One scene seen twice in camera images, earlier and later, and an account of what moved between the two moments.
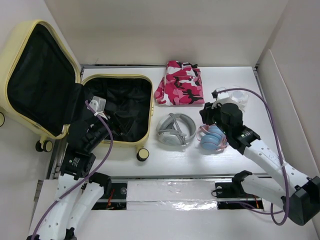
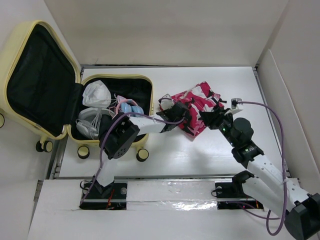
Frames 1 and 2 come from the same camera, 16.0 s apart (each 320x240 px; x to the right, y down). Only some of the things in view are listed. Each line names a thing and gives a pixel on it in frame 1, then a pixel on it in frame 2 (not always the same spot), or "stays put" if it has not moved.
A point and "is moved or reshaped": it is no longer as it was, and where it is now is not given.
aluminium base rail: (180, 193) stays put
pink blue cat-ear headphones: (211, 137) → (127, 106)
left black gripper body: (101, 131) → (185, 117)
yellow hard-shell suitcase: (42, 90) stays put
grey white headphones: (176, 129) is moved or reshaped
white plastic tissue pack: (240, 97) → (96, 94)
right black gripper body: (212, 116) stays put
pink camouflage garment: (182, 85) → (198, 99)
